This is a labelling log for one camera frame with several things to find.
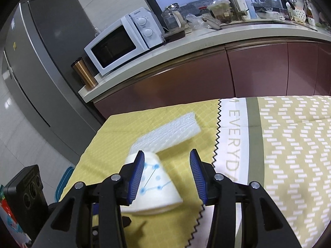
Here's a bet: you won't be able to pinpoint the grey refrigerator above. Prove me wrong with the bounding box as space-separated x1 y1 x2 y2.
1 0 106 158

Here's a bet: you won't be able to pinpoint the steel sink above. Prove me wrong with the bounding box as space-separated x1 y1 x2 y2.
220 19 282 29

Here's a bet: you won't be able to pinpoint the glass kettle white handle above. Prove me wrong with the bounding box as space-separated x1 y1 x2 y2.
162 3 187 30

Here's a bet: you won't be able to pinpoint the steel kitchen faucet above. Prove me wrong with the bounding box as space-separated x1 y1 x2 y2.
215 0 250 21

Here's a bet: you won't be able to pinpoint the white kitchen countertop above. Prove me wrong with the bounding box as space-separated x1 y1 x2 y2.
78 18 331 104

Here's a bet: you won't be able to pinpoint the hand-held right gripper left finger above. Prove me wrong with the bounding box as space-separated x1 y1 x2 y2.
31 150 145 248

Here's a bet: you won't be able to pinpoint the dark glass bottle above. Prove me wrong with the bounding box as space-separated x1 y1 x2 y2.
305 1 316 25

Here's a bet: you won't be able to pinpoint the white lotion bottle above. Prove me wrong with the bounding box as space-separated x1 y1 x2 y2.
233 0 249 12

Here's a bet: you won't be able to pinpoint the maroon base cabinet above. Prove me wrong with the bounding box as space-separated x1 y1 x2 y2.
93 37 331 119

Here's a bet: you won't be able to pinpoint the plastic covered food container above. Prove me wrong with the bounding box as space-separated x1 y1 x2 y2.
207 0 232 22

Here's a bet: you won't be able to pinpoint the teal bin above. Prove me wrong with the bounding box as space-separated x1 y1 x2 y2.
55 166 76 202

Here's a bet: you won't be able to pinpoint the colourful printed bag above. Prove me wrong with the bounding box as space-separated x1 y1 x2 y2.
0 185 31 248

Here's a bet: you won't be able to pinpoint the white foam net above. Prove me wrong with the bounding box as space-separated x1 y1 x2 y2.
131 112 202 155

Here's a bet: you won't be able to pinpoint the clear plastic bag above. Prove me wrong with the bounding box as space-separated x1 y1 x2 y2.
186 13 223 30

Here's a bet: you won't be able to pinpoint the copper travel tumbler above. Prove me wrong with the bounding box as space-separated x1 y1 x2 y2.
71 58 99 88

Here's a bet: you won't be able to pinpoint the white dotted utensil holder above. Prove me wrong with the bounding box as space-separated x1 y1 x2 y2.
286 0 307 22

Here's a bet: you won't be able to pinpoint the white paper cup blue dots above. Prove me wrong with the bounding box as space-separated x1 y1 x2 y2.
120 150 183 216

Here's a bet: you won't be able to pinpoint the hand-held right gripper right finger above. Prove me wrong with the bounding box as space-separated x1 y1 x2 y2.
189 148 302 248

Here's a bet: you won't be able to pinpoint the small bowl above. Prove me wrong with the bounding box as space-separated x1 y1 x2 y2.
256 8 280 18

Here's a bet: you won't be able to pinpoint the blue and white bottle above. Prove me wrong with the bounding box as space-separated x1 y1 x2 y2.
244 0 258 19

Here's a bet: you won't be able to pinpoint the olive dashed tablecloth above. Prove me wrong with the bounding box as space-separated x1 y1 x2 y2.
185 95 331 248

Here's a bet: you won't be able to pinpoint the yellow checked tablecloth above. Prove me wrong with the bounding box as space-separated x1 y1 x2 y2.
58 99 223 248

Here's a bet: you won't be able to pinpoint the white microwave oven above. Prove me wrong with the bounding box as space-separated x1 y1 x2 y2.
84 7 164 76

